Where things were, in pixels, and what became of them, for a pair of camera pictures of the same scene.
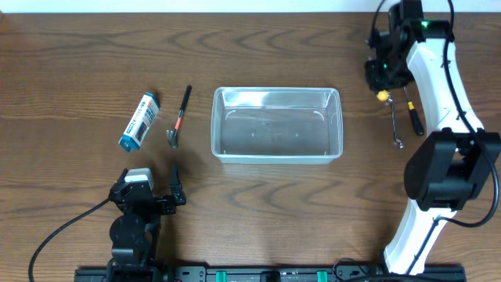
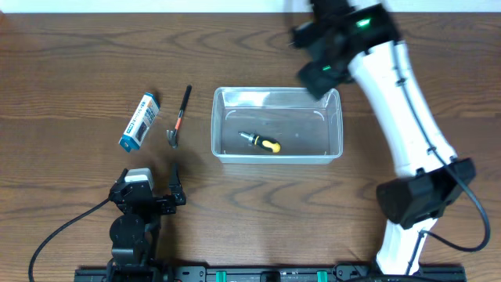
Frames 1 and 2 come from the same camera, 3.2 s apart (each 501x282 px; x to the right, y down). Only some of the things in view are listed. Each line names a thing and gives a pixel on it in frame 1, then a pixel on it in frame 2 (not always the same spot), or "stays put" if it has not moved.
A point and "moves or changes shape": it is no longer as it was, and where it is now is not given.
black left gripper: (167, 207) stays put
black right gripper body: (389, 73) to (325, 74)
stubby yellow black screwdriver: (383, 95) moves or changes shape
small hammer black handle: (172, 135) stays put
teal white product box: (140, 124) stays put
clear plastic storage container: (277, 124) stays put
